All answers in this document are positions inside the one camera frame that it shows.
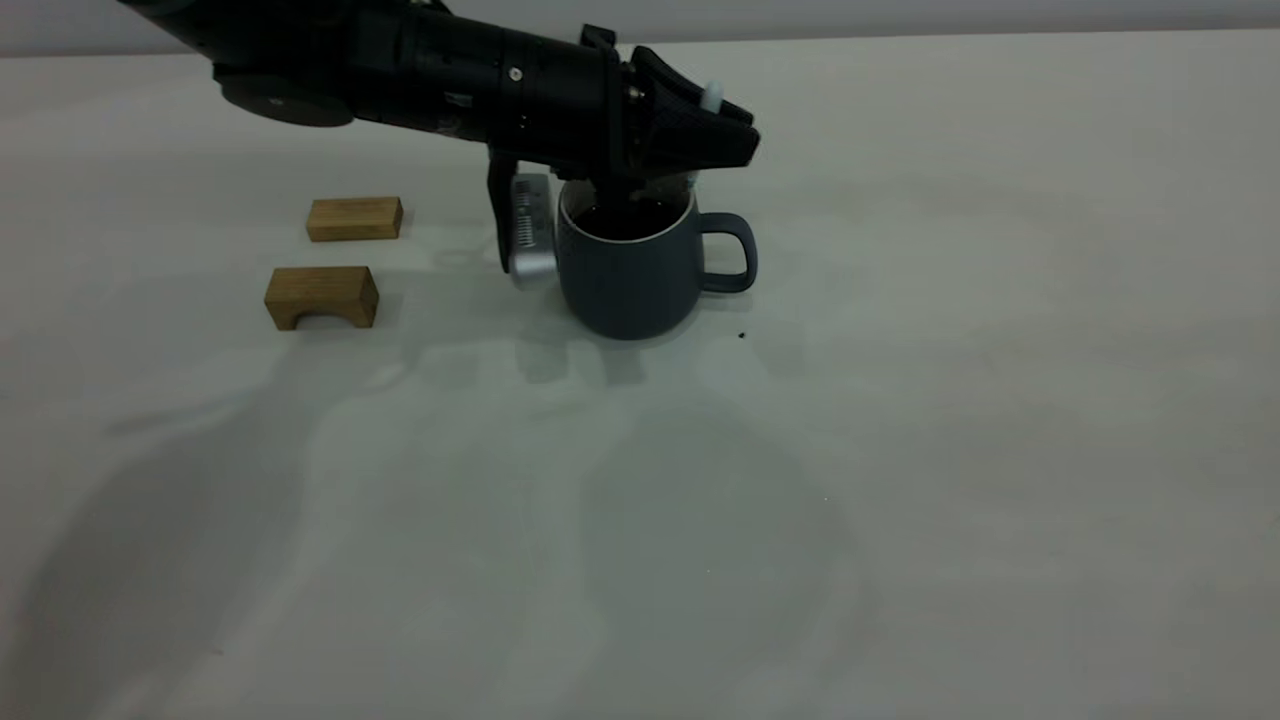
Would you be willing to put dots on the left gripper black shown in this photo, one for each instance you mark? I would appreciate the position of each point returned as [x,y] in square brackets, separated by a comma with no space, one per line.
[622,120]

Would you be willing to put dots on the grey ceramic mug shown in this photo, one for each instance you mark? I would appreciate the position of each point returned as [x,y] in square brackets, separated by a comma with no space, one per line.
[630,290]

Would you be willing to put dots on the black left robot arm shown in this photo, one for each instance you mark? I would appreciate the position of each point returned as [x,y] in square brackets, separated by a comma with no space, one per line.
[430,70]

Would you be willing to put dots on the dark coffee liquid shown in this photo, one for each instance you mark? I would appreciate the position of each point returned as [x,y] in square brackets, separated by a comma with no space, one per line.
[625,218]

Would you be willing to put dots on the flat wooden block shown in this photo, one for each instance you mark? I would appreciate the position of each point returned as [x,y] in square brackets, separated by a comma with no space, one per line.
[355,218]

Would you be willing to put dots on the arched wooden block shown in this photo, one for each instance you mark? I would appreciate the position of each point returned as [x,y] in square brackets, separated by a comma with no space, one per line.
[320,295]

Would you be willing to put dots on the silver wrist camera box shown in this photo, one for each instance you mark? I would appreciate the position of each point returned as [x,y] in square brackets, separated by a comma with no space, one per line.
[533,230]

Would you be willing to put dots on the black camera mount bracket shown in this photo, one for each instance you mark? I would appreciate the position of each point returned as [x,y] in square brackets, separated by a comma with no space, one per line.
[500,210]

